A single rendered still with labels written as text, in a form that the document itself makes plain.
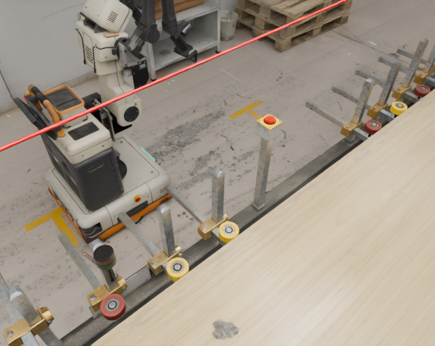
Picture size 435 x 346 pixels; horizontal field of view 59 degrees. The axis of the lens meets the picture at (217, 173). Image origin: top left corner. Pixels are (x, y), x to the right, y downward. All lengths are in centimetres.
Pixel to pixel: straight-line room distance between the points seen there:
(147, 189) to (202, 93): 155
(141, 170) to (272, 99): 164
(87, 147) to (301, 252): 123
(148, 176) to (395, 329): 174
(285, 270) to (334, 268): 18
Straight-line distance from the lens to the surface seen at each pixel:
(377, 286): 151
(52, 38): 388
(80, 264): 156
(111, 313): 138
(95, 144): 215
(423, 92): 250
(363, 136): 217
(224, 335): 131
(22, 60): 386
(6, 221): 302
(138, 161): 271
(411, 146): 208
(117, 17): 211
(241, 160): 308
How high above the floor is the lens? 213
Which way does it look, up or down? 46 degrees down
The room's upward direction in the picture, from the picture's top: 1 degrees clockwise
